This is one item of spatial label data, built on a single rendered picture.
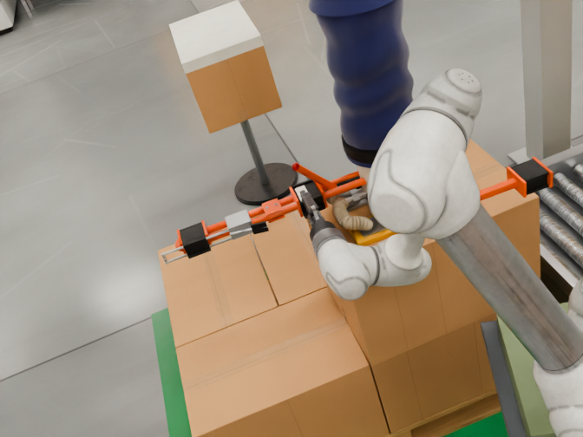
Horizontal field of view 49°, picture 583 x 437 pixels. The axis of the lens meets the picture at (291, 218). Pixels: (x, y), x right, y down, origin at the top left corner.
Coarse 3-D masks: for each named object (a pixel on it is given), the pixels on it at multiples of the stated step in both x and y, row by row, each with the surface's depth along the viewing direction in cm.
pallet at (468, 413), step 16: (480, 400) 230; (496, 400) 239; (432, 416) 227; (448, 416) 239; (464, 416) 237; (480, 416) 236; (400, 432) 227; (416, 432) 237; (432, 432) 236; (448, 432) 235
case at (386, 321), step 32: (480, 160) 201; (512, 192) 186; (512, 224) 184; (448, 256) 184; (384, 288) 183; (416, 288) 187; (448, 288) 191; (352, 320) 200; (384, 320) 190; (416, 320) 195; (448, 320) 199; (384, 352) 198
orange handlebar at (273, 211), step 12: (336, 180) 188; (360, 180) 185; (324, 192) 185; (336, 192) 185; (480, 192) 168; (492, 192) 168; (264, 204) 187; (276, 204) 185; (288, 204) 188; (252, 216) 186; (264, 216) 183; (276, 216) 184; (216, 228) 185
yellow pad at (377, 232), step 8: (376, 224) 187; (352, 232) 187; (360, 232) 186; (368, 232) 185; (376, 232) 184; (384, 232) 184; (392, 232) 184; (360, 240) 184; (368, 240) 183; (376, 240) 184
